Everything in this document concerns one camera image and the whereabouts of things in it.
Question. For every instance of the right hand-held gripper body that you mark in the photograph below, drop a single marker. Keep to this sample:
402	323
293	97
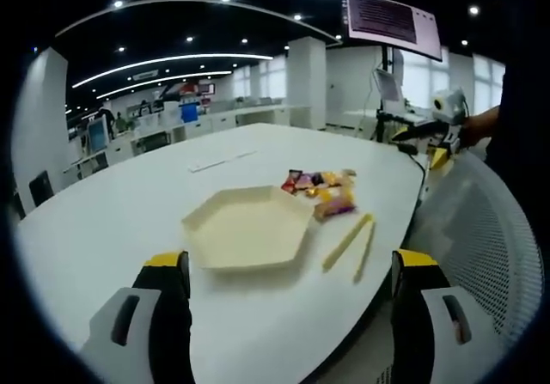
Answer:
449	102

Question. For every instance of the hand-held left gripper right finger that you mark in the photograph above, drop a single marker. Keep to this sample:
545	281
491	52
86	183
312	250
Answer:
414	315

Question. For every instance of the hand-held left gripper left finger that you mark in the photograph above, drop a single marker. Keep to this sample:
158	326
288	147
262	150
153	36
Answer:
167	315

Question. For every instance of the yellow food tongs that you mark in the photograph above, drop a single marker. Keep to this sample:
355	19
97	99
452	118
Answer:
348	242

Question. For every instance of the pile of snack food packets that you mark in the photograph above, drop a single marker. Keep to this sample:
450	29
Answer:
331	199

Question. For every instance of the cream hexagonal container tray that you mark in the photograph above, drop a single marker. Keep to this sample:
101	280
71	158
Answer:
251	229

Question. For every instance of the small tilted screen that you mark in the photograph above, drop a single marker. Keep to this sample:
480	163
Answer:
388	84

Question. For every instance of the monitor stand pole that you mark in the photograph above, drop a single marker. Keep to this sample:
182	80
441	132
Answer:
388	59

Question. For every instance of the person's dark clothing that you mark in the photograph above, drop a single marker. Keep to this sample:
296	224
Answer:
520	152

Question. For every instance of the white mesh office chair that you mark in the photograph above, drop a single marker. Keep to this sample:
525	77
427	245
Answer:
481	238

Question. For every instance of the large computer monitor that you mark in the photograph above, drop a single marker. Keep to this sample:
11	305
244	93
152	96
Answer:
389	21

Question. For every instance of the flat white strip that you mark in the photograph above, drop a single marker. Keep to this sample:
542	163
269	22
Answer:
219	160

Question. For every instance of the small desk monitor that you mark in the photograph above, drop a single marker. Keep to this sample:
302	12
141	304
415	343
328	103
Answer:
97	137

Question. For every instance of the blue box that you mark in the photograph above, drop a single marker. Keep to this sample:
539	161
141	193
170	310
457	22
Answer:
188	113

